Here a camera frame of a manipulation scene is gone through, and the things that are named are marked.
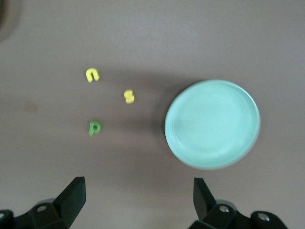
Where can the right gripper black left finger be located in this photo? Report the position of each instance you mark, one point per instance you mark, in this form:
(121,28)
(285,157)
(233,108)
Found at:
(69,202)

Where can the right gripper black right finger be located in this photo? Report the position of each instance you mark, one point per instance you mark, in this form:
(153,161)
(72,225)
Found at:
(205,202)

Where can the green letter p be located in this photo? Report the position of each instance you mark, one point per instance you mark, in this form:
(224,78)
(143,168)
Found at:
(91,130)

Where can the yellow letter s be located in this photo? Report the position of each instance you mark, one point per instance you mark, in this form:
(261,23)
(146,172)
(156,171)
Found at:
(129,96)

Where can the yellow letter n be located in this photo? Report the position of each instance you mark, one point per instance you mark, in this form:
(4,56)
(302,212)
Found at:
(89,75)

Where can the light green plate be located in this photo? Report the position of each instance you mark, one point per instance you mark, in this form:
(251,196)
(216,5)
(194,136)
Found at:
(212,124)

